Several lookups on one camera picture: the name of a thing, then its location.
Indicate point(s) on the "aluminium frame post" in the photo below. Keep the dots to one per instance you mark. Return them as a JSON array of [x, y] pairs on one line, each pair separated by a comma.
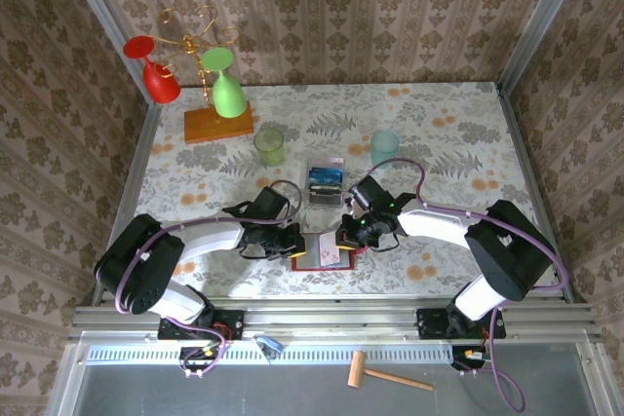
[[540, 21], [105, 21]]

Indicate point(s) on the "red leather card holder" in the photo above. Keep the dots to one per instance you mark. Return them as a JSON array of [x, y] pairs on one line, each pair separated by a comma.
[[312, 260]]

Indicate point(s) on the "pale blue plastic cup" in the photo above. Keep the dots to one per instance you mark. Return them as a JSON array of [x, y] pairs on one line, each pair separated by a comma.
[[384, 145]]

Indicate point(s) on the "green plastic cup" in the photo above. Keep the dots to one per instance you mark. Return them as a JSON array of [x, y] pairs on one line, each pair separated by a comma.
[[269, 148]]

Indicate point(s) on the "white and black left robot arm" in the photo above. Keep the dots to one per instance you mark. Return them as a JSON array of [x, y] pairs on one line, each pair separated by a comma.
[[209, 238]]

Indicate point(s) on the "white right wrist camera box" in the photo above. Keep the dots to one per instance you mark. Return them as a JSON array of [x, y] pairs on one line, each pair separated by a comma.
[[350, 206]]

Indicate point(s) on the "red wine glass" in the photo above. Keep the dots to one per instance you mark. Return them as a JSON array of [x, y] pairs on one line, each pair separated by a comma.
[[161, 85]]

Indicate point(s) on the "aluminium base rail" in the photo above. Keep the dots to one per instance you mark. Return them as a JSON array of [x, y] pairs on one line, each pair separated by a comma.
[[331, 318]]

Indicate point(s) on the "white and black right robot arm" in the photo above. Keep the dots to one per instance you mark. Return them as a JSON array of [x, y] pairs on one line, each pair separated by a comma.
[[439, 226]]

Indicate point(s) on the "dark grey credit card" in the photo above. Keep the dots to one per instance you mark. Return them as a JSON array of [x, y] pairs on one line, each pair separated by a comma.
[[325, 189]]

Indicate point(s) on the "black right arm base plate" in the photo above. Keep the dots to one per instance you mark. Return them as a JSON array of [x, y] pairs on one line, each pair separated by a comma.
[[429, 323]]

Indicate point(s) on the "wooden mallet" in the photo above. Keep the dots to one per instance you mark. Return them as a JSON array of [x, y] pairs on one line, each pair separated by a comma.
[[357, 369]]

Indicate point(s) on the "aluminium table side rail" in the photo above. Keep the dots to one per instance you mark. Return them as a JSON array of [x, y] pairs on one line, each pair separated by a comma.
[[139, 148], [522, 143]]

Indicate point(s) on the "white pink-flowered card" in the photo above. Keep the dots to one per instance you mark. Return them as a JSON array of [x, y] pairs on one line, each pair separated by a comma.
[[329, 251], [330, 162]]

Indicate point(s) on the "grey metal shelf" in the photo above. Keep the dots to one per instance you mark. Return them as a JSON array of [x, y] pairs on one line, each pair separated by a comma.
[[244, 394]]

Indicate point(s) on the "blue credit card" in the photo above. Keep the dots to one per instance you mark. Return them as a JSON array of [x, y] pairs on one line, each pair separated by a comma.
[[327, 171], [324, 179]]

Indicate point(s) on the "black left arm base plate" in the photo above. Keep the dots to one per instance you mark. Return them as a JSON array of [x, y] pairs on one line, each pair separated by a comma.
[[233, 321]]

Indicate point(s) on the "green wine glass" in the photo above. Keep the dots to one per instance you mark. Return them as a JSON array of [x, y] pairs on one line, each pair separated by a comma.
[[228, 97]]

